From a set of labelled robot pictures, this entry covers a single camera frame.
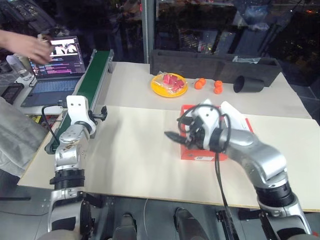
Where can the person's bare hand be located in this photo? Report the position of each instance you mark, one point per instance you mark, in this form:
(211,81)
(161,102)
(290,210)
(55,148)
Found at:
(33,48)

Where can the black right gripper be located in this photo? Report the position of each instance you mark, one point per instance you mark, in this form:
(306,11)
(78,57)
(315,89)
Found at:
(197,137)

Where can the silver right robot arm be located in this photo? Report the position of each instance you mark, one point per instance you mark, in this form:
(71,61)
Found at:
(262,160)

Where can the person's bare forearm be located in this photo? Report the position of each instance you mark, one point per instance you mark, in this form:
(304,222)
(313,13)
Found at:
(8,40)

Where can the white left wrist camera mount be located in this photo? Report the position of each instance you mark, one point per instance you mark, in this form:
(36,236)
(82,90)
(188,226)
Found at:
(76,110)

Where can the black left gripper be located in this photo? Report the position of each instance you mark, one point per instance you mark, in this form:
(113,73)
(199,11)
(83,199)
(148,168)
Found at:
(94,115)

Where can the black cylindrical cup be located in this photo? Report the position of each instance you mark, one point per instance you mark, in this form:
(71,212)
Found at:
(250,86)

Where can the grey metal pillar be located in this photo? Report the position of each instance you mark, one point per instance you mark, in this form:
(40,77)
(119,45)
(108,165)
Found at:
(148,30)

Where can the open dark laptop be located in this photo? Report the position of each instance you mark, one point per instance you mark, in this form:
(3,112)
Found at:
(53,88)

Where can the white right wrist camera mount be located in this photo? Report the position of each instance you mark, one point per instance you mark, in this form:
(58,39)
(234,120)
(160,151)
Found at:
(208,120)

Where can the grey fabric cloth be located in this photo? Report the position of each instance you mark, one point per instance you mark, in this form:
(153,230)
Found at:
(17,135)

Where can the green conveyor belt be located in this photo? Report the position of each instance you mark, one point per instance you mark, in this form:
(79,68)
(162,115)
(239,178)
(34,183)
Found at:
(93,75)

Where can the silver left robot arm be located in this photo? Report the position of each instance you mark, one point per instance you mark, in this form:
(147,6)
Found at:
(67,150)

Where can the long black foam tray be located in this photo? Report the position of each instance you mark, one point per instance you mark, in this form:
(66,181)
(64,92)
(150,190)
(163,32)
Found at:
(190,66)

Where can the clear bag of red pieces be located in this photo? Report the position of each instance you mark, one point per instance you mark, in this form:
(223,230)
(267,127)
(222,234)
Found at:
(172,81)

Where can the small black box device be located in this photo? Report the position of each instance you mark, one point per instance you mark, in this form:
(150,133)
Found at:
(12,93)

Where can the red cardboard shoebox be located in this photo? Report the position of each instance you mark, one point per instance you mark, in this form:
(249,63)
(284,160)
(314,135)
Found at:
(200,156)

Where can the yellow round plate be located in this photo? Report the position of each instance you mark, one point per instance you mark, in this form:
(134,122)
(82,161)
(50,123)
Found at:
(160,91)

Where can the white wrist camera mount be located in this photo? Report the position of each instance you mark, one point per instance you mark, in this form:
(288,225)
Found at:
(76,110)
(208,120)

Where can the small orange fruit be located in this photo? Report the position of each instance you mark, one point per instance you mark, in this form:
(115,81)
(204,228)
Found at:
(219,83)
(202,81)
(198,86)

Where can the dark rounded shape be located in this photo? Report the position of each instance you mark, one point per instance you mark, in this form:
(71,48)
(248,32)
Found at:
(125,227)
(188,225)

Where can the clear plastic bottle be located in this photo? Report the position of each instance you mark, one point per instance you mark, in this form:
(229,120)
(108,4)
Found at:
(21,67)

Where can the clear plastic bag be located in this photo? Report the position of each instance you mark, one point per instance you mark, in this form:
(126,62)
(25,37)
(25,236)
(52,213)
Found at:
(246,60)

